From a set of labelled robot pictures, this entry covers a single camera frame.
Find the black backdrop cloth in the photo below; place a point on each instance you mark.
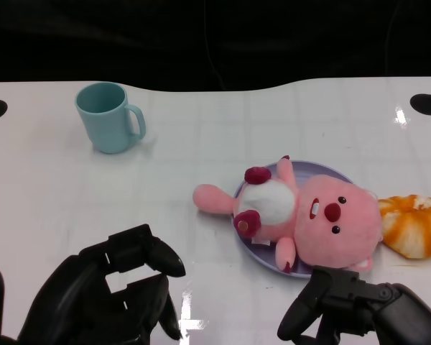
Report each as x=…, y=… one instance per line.
x=129, y=39

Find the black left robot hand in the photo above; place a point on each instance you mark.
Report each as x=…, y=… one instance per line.
x=79, y=298

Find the orange white pumpkin toy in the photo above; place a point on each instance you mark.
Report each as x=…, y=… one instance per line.
x=413, y=230

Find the purple plastic plate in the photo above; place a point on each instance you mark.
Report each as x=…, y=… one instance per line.
x=303, y=171

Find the pink plush beaver doll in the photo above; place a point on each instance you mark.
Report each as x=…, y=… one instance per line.
x=337, y=233

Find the teal plastic mug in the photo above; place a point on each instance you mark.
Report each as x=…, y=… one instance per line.
x=106, y=133

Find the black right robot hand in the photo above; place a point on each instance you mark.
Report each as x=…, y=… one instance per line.
x=388, y=316

